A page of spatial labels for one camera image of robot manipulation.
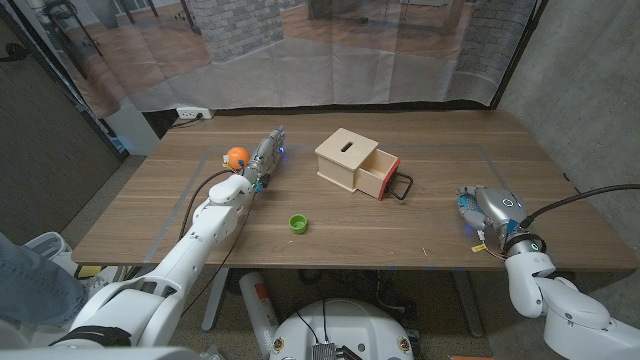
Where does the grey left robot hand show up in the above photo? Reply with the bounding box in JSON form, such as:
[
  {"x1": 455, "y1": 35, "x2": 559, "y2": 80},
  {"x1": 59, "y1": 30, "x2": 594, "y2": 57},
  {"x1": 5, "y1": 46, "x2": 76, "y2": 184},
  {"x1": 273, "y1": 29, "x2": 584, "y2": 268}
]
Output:
[{"x1": 242, "y1": 127, "x2": 286, "y2": 192}]

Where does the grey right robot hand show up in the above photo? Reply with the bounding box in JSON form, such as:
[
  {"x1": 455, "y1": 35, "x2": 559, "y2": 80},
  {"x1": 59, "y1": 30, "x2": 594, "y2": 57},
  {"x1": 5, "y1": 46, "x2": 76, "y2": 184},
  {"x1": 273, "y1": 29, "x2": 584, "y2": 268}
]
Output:
[{"x1": 455, "y1": 184, "x2": 546, "y2": 257}]

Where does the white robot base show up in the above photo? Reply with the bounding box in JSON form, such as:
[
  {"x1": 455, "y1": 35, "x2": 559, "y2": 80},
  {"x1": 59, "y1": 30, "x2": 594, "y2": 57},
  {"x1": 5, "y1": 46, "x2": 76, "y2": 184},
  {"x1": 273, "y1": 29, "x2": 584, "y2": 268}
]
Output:
[{"x1": 269, "y1": 298, "x2": 415, "y2": 360}]

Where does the green cup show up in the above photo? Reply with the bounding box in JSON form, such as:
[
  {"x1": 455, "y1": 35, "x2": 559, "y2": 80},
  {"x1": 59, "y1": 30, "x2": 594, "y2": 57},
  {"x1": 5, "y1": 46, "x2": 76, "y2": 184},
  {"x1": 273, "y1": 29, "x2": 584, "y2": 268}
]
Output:
[{"x1": 288, "y1": 213, "x2": 309, "y2": 235}]

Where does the wooden drawer with red front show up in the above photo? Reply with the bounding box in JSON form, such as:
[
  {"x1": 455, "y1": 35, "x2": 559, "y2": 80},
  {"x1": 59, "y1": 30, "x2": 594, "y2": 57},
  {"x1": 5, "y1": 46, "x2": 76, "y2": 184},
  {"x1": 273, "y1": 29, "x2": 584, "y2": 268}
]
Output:
[{"x1": 355, "y1": 148, "x2": 415, "y2": 202}]

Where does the orange ball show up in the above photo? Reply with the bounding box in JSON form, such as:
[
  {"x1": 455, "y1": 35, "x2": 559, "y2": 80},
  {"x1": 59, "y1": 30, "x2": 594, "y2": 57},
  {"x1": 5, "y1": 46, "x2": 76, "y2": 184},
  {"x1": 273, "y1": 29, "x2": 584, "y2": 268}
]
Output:
[{"x1": 226, "y1": 146, "x2": 250, "y2": 170}]

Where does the wooden box with slot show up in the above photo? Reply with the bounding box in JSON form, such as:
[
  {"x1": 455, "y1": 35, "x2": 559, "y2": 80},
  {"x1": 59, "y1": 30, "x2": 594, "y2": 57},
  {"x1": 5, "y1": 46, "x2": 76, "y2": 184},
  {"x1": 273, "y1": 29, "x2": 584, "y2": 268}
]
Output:
[{"x1": 314, "y1": 127, "x2": 380, "y2": 194}]

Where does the white power strip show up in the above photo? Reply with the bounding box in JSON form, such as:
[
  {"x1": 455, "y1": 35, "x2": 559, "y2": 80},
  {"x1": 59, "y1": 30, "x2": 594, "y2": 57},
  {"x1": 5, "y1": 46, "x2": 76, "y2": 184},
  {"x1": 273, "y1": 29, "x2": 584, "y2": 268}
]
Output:
[{"x1": 175, "y1": 106, "x2": 216, "y2": 120}]

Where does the grey table leg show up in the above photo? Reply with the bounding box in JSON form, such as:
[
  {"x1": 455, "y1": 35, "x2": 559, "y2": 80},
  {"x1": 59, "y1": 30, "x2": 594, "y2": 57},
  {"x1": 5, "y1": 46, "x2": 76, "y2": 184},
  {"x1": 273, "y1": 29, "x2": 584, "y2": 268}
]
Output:
[
  {"x1": 201, "y1": 267, "x2": 230, "y2": 333},
  {"x1": 452, "y1": 269, "x2": 484, "y2": 339}
]

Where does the printed backdrop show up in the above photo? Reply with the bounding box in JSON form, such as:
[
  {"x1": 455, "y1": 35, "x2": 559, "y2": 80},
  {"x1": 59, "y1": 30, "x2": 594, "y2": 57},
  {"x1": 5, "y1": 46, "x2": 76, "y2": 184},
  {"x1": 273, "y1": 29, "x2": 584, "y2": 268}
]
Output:
[{"x1": 9, "y1": 0, "x2": 546, "y2": 119}]

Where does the wooden table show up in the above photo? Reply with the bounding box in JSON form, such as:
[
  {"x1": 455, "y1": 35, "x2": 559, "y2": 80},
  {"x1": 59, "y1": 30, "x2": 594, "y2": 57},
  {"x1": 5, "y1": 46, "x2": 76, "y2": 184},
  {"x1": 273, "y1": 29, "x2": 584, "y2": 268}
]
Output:
[{"x1": 143, "y1": 143, "x2": 511, "y2": 265}]

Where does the white cylinder with orange label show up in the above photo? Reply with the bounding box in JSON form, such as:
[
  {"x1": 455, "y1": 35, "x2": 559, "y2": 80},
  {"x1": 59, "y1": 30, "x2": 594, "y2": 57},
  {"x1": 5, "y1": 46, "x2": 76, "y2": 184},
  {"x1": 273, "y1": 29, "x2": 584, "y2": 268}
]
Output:
[{"x1": 238, "y1": 271, "x2": 280, "y2": 359}]

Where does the person's leg in jeans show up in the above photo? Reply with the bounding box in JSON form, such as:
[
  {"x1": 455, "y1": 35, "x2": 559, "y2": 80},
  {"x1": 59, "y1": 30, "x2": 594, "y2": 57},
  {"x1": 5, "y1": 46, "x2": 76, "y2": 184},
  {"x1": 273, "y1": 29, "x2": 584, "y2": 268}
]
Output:
[{"x1": 0, "y1": 232, "x2": 89, "y2": 326}]

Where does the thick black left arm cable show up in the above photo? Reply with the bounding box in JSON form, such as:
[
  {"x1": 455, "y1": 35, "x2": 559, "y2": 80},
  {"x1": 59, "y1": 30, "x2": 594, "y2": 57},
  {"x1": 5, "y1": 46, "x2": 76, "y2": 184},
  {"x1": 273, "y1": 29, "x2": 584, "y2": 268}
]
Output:
[{"x1": 178, "y1": 168, "x2": 239, "y2": 244}]

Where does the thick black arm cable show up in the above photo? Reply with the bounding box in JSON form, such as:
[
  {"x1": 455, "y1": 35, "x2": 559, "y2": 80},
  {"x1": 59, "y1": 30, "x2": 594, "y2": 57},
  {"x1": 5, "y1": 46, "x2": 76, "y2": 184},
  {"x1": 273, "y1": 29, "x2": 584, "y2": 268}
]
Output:
[
  {"x1": 178, "y1": 168, "x2": 239, "y2": 244},
  {"x1": 519, "y1": 183, "x2": 640, "y2": 229}
]

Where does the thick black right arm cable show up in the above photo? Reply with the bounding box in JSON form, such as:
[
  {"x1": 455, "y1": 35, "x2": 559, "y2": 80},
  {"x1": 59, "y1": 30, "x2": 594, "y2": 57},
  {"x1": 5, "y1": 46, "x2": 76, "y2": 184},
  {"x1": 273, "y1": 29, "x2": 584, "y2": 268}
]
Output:
[{"x1": 519, "y1": 183, "x2": 640, "y2": 229}]

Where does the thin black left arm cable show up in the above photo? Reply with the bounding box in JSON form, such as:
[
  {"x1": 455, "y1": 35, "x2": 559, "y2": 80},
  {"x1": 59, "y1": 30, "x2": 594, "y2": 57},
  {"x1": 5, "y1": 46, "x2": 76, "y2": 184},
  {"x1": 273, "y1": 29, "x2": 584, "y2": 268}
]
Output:
[{"x1": 180, "y1": 192, "x2": 260, "y2": 318}]

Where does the black backdrop frame pole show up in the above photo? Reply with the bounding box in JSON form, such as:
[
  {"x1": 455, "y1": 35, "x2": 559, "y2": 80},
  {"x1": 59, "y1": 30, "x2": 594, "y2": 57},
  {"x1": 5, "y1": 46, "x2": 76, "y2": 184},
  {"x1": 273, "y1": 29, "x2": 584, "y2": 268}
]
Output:
[
  {"x1": 0, "y1": 0, "x2": 127, "y2": 161},
  {"x1": 489, "y1": 0, "x2": 549, "y2": 110}
]

